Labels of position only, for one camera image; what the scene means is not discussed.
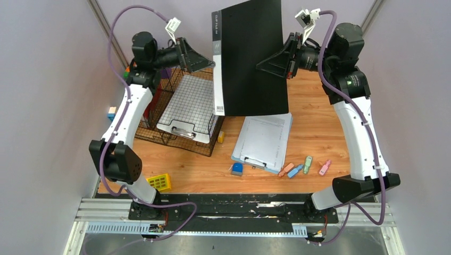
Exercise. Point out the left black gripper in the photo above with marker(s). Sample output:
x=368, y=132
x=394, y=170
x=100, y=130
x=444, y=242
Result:
x=191, y=61

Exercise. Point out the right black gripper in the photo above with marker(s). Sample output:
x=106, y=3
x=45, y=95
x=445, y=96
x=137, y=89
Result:
x=282, y=62

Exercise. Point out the black folder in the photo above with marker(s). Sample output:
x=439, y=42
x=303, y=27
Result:
x=243, y=35

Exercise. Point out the blue clipboard with papers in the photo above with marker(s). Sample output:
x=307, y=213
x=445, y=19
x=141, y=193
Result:
x=262, y=142

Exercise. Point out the red folder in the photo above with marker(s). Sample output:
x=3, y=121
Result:
x=147, y=115

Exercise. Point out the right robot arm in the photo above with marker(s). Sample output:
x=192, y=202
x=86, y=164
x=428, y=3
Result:
x=348, y=91

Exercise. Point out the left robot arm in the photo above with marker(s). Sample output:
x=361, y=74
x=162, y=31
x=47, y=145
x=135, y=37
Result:
x=118, y=166

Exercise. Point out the white grid clipboard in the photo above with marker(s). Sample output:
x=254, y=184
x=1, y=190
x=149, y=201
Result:
x=189, y=113

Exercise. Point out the yellow eraser block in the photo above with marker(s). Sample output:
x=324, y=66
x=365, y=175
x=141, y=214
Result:
x=220, y=138

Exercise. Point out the blue white block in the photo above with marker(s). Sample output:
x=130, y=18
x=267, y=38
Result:
x=111, y=113

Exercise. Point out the green highlighter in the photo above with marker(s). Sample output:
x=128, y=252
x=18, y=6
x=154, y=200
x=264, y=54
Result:
x=307, y=164

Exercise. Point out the orange highlighter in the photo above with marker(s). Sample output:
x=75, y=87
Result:
x=286, y=169

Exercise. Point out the blue highlighter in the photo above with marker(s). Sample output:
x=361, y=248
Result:
x=293, y=172

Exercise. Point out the blue stamp block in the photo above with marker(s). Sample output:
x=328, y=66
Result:
x=237, y=169

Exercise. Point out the yellow grid box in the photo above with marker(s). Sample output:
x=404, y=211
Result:
x=162, y=182

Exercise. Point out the black wire basket organizer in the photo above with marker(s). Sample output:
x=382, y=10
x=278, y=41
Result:
x=169, y=84

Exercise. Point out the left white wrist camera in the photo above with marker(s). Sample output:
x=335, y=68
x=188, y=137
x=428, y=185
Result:
x=171, y=28

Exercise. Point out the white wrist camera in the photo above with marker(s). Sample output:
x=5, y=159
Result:
x=171, y=28
x=307, y=20

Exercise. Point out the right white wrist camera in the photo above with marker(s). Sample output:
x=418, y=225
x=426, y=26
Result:
x=307, y=20

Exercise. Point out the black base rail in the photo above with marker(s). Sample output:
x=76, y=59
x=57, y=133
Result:
x=226, y=213

